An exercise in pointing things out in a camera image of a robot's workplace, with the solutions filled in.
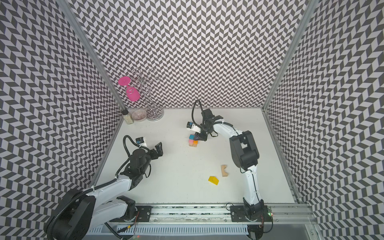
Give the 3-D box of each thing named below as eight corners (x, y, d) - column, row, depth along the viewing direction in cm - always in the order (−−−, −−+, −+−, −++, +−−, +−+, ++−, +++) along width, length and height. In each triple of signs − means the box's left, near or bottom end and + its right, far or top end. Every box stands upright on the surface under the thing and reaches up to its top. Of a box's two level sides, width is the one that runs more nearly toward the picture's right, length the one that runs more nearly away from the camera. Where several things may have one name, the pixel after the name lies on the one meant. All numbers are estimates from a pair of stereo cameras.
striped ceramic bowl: (132, 121, 111) (130, 117, 108) (135, 113, 116) (133, 109, 113) (144, 121, 111) (143, 117, 108) (147, 113, 116) (145, 109, 113)
